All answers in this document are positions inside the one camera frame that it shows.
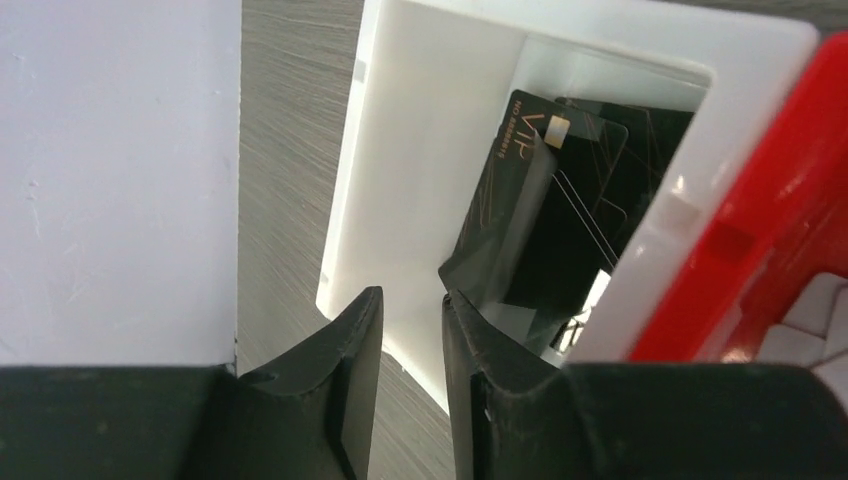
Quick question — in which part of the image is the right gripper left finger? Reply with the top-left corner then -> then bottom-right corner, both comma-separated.
1,286 -> 383,479

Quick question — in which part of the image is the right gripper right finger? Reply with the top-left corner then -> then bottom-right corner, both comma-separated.
442,291 -> 847,479

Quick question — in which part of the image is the black VIP credit card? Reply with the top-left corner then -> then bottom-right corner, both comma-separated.
438,89 -> 629,315

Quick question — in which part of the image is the white credit card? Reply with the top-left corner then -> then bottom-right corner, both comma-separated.
755,273 -> 847,405

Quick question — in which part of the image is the red plastic bin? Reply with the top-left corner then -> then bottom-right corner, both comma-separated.
629,32 -> 847,362

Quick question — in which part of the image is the white plastic bin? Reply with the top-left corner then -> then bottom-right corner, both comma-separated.
316,1 -> 820,407

